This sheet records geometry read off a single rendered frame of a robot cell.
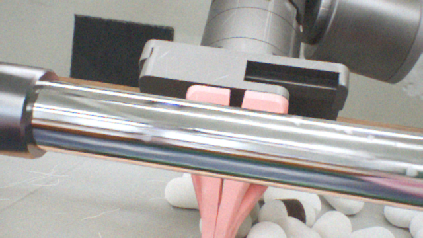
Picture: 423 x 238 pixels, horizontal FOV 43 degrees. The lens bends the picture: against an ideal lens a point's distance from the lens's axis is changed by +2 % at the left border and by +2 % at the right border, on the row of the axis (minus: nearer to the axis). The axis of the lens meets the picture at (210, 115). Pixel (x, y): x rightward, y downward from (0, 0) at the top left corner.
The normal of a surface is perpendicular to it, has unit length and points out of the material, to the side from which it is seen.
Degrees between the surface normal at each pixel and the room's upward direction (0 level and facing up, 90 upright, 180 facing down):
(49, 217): 0
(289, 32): 59
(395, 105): 90
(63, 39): 90
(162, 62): 41
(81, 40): 86
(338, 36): 108
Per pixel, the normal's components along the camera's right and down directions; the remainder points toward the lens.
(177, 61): 0.01, -0.62
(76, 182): 0.12, -0.97
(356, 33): -0.04, 0.40
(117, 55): -0.09, 0.13
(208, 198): -0.05, -0.29
